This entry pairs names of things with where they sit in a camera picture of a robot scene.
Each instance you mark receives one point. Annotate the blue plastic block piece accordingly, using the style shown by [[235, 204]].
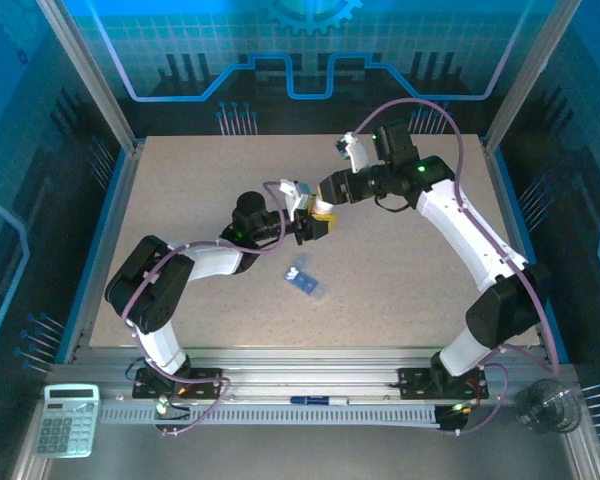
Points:
[[307, 284]]

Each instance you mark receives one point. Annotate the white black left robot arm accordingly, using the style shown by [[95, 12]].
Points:
[[210, 260]]

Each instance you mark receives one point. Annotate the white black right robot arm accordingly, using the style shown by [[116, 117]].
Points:
[[455, 225]]

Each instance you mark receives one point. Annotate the white pills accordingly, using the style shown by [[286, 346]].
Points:
[[293, 273]]

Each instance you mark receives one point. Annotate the blue white marker pen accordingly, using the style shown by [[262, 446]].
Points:
[[317, 400]]

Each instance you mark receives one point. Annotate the white desk calculator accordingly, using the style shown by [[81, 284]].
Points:
[[67, 425]]

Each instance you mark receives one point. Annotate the clear plastic cup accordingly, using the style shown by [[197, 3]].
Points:
[[547, 405]]

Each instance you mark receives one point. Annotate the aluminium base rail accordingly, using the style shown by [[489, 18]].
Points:
[[305, 367]]

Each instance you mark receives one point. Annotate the aluminium frame post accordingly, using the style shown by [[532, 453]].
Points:
[[525, 75], [92, 80]]

